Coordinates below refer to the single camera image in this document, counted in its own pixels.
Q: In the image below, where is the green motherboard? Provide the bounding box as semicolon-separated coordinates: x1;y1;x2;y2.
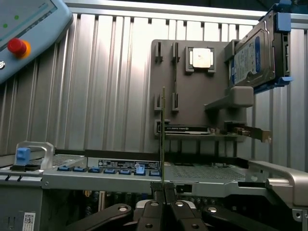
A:
81;190;152;211

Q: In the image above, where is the black printed case label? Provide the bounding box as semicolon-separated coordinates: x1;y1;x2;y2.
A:
97;159;160;169

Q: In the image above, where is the silver open PC case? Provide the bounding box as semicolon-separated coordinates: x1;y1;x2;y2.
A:
0;141;308;231

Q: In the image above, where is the white QR code sticker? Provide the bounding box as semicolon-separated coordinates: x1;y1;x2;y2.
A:
23;212;36;226

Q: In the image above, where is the grey parts rack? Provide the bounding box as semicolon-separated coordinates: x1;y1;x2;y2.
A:
151;39;255;155

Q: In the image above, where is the blue plastic case latch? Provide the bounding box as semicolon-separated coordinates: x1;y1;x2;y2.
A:
16;147;31;167

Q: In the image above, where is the silver CPU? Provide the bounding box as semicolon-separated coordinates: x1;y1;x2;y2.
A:
189;48;215;70

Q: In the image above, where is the hard disk with blue carrier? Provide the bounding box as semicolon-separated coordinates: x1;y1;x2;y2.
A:
228;9;294;93

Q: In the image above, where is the red emergency stop button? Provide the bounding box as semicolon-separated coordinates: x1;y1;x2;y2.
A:
7;38;31;59

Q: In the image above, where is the blue-grey teach pendant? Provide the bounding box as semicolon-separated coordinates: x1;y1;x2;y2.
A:
0;0;74;85

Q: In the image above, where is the graphics card with metal bracket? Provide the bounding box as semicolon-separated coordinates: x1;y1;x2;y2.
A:
156;122;272;143

